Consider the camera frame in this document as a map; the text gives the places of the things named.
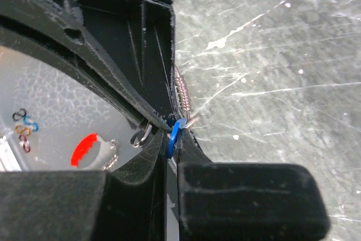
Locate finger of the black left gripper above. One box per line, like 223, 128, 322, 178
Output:
1, 25, 146, 127

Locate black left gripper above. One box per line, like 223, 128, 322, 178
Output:
1, 0, 177, 130

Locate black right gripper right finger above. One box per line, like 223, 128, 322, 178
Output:
176, 130, 330, 240

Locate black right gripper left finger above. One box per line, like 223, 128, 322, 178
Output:
1, 130, 167, 240

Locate bunch of silver keys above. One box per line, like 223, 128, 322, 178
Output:
174, 66, 200, 128

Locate blue key tag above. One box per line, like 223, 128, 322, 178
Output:
166, 118, 187, 159

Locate large silver keyring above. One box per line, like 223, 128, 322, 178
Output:
130, 122, 153, 148

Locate red and white tool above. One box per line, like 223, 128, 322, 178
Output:
70, 133, 118, 170

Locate aluminium frame rail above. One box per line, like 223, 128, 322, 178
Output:
0, 136, 22, 172

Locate small coloured chain links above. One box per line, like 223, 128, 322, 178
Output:
12, 108, 39, 154

